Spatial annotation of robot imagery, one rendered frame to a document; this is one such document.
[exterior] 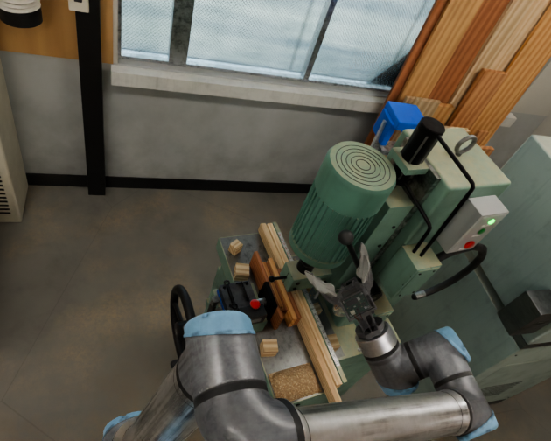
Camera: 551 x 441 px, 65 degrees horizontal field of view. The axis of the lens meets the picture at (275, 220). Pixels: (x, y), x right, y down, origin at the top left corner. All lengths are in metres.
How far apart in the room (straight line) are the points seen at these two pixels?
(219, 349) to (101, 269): 1.86
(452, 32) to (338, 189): 1.67
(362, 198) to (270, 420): 0.52
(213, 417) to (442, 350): 0.59
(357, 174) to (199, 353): 0.52
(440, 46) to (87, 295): 2.21
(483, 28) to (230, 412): 2.35
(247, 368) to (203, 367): 0.07
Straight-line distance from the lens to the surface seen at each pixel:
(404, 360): 1.09
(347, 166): 0.99
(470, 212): 1.17
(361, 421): 0.80
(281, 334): 1.38
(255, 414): 0.67
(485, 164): 1.24
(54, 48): 2.32
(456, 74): 2.74
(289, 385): 1.29
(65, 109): 2.52
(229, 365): 0.68
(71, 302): 2.41
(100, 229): 2.66
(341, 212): 1.01
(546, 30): 2.88
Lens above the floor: 2.09
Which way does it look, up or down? 47 degrees down
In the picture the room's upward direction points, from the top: 23 degrees clockwise
